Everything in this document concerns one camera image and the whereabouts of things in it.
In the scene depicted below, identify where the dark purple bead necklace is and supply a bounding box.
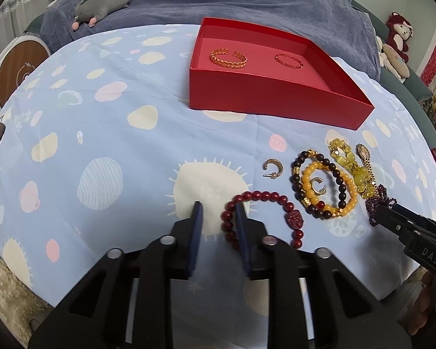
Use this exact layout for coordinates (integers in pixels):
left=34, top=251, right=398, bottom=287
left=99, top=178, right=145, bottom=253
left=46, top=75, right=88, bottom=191
left=364, top=184, right=398, bottom=227

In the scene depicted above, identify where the dark red bead bracelet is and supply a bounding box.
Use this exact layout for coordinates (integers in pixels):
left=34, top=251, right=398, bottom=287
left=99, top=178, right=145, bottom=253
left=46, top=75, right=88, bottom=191
left=220, top=190, right=306, bottom=252

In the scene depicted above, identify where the yellow amber bead bracelet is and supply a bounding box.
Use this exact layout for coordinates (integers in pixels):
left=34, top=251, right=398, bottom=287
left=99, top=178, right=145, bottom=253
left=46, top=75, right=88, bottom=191
left=301, top=161, right=360, bottom=216

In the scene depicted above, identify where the gold hoop earring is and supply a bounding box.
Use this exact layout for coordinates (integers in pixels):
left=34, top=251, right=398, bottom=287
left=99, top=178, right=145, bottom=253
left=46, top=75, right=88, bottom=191
left=262, top=159, right=284, bottom=180
left=310, top=177, right=327, bottom=195

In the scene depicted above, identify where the dark brown bead bracelet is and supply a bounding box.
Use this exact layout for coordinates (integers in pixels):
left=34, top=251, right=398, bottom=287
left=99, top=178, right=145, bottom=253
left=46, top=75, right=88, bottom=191
left=290, top=148, right=350, bottom=221

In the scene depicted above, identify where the yellow jade stone bracelet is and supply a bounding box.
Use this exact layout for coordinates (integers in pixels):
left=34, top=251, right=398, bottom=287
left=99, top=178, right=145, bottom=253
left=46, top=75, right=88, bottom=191
left=328, top=137, right=377, bottom=200

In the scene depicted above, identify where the gold chain cuff bracelet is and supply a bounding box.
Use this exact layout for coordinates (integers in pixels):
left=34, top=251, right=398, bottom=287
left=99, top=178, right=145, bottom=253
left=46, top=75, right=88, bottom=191
left=209, top=47, right=249, bottom=71

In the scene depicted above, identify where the thin rose gold bangle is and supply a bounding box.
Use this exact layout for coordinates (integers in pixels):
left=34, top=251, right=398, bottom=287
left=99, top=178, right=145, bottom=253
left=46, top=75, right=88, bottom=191
left=275, top=53, right=304, bottom=70

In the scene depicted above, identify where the right hand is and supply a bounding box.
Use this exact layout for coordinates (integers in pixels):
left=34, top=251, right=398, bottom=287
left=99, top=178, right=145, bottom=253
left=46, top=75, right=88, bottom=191
left=408, top=271, right=436, bottom=336

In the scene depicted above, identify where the light blue patterned bedsheet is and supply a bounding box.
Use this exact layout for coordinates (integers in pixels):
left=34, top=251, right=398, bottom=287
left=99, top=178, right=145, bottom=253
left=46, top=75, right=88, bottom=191
left=0, top=24, right=436, bottom=320

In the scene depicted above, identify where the green sofa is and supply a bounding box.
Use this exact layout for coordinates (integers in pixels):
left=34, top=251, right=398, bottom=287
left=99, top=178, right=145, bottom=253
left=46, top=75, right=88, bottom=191
left=350, top=0, right=436, bottom=161

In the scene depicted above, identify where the red cardboard box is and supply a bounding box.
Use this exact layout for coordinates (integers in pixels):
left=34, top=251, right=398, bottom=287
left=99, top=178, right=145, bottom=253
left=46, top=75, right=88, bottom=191
left=189, top=17, right=374, bottom=130

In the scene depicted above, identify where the beige plush toy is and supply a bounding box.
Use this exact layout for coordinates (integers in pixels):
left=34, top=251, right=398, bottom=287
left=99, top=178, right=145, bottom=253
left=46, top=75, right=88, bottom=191
left=376, top=36, right=410, bottom=83

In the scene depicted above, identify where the red monkey plush toy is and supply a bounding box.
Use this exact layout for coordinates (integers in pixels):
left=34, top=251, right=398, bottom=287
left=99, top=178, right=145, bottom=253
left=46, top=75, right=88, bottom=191
left=386, top=12, right=414, bottom=63

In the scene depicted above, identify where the cream fluffy cushion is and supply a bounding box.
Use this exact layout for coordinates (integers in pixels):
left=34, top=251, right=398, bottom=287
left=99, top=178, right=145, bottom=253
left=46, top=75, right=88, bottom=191
left=0, top=257, right=53, bottom=348

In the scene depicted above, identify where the grey plush mouse toy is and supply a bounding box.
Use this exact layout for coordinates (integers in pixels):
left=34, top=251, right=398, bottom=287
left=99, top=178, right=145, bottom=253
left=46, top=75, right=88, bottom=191
left=72, top=0, right=131, bottom=32

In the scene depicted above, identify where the dark blue blanket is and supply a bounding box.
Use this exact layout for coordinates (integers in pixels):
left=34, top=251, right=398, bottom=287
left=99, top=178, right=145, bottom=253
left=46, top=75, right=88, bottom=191
left=40, top=0, right=380, bottom=80

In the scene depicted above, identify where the round white wooden side table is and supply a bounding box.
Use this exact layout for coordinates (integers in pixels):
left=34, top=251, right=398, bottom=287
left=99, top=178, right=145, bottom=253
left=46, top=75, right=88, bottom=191
left=0, top=34, right=51, bottom=111

